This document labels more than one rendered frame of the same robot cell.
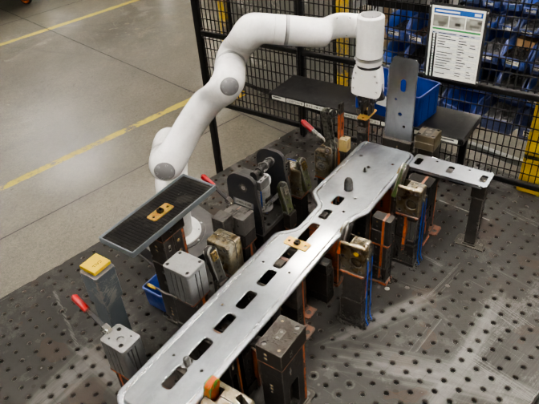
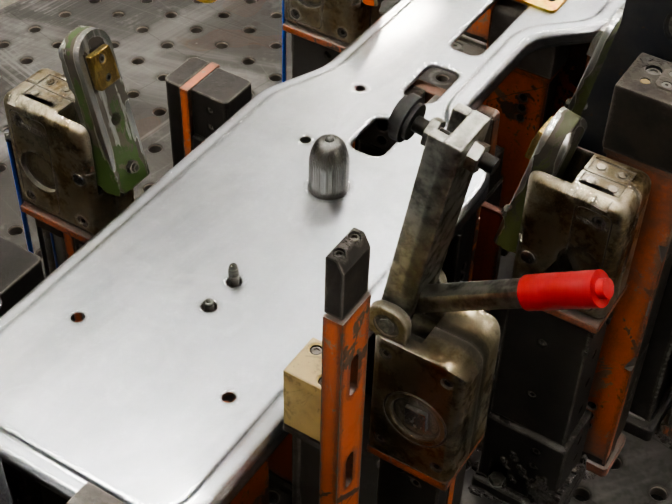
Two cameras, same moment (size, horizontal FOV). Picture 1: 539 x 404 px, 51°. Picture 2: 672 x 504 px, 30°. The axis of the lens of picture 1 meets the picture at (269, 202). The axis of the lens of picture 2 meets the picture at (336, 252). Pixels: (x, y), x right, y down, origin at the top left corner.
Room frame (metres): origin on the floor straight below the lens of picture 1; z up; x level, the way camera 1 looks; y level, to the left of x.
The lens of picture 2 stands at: (2.36, -0.35, 1.65)
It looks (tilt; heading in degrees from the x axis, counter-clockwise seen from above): 44 degrees down; 174
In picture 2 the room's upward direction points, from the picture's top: 2 degrees clockwise
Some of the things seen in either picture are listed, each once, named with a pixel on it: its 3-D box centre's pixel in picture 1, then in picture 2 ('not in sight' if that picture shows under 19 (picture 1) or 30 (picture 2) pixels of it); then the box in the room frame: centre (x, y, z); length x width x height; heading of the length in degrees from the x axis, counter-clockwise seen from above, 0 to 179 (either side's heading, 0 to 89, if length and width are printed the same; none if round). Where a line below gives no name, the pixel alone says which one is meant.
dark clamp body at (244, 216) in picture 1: (244, 255); not in sight; (1.45, 0.10, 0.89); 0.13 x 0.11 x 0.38; 53
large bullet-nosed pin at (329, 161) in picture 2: (348, 184); (328, 169); (1.62, -0.28, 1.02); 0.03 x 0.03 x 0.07
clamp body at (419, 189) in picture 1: (408, 224); (88, 252); (1.55, -0.49, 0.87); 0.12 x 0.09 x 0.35; 53
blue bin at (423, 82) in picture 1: (395, 94); not in sight; (2.12, -0.56, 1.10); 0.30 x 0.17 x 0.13; 45
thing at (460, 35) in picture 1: (455, 44); not in sight; (2.10, -0.77, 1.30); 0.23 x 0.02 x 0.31; 53
